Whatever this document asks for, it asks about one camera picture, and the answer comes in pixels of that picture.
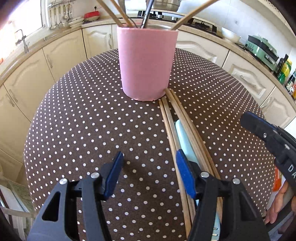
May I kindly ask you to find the bundle of wooden chopsticks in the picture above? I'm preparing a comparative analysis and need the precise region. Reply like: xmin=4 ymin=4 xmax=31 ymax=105
xmin=158 ymin=88 xmax=223 ymax=241

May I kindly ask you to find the light blue spatula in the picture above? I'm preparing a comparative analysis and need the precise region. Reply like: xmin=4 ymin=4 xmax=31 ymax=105
xmin=174 ymin=119 xmax=221 ymax=241

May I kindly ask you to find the dark glass oil bottle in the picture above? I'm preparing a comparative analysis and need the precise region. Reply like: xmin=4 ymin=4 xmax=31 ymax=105
xmin=276 ymin=54 xmax=289 ymax=78

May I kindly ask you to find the beige kitchen countertop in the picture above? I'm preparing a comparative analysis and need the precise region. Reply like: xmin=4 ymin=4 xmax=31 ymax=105
xmin=0 ymin=9 xmax=296 ymax=102

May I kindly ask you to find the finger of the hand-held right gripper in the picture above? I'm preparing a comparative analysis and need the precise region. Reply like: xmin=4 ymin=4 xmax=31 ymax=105
xmin=240 ymin=112 xmax=279 ymax=149

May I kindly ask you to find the dark sauce bottle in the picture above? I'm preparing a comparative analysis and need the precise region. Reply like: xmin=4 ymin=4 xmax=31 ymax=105
xmin=286 ymin=70 xmax=296 ymax=93

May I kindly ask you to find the person's right hand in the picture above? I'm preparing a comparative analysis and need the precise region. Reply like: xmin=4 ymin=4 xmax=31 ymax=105
xmin=264 ymin=180 xmax=296 ymax=225

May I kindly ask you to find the black gas stove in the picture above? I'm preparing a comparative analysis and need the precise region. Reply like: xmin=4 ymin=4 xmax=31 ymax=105
xmin=136 ymin=9 xmax=218 ymax=35

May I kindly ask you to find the black handled utensil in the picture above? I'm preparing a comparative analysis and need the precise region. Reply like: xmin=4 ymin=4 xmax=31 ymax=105
xmin=141 ymin=0 xmax=155 ymax=29

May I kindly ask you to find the kitchen window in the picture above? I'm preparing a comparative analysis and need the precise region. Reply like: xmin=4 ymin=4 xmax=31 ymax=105
xmin=0 ymin=0 xmax=45 ymax=41

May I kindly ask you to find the stainless steel steamer pot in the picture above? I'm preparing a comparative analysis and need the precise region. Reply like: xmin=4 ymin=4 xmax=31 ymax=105
xmin=151 ymin=0 xmax=183 ymax=12

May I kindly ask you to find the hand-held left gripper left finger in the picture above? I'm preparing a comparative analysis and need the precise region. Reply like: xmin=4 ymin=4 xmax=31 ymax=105
xmin=27 ymin=151 xmax=125 ymax=241

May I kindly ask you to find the orange object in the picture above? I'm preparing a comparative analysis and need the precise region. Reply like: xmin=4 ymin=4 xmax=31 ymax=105
xmin=273 ymin=174 xmax=282 ymax=192

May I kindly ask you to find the polka dot round table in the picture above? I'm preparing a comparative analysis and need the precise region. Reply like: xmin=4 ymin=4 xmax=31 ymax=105
xmin=24 ymin=47 xmax=277 ymax=241

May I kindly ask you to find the white storage rack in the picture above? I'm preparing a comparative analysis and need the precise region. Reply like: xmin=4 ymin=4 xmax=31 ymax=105
xmin=0 ymin=181 xmax=35 ymax=241

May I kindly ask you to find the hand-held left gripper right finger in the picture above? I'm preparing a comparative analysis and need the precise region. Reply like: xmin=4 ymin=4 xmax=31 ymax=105
xmin=176 ymin=149 xmax=270 ymax=241

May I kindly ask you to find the chrome faucet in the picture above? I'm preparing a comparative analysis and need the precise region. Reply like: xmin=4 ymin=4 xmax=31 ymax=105
xmin=15 ymin=29 xmax=29 ymax=52

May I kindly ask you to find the metal wall utensil rack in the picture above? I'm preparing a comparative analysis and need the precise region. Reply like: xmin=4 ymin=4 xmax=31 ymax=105
xmin=48 ymin=0 xmax=74 ymax=8

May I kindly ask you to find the green electric cooker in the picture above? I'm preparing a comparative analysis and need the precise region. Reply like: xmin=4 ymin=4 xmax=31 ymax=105
xmin=245 ymin=35 xmax=279 ymax=70

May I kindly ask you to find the white bowl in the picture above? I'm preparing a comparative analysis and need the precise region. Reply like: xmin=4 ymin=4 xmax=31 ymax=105
xmin=221 ymin=27 xmax=241 ymax=42

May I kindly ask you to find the pink cup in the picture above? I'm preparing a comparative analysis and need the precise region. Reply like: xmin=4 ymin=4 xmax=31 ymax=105
xmin=116 ymin=22 xmax=179 ymax=102

